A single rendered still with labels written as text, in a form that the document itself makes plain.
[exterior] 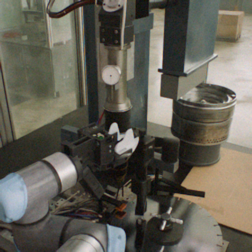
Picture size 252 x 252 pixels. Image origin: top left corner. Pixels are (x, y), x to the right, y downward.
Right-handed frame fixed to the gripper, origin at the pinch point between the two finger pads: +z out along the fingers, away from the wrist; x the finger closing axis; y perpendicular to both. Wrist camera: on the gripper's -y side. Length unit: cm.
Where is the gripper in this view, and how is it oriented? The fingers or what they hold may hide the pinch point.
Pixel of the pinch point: (130, 140)
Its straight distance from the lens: 78.9
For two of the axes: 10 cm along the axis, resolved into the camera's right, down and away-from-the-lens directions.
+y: 0.2, -8.8, -4.7
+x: -7.5, -3.3, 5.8
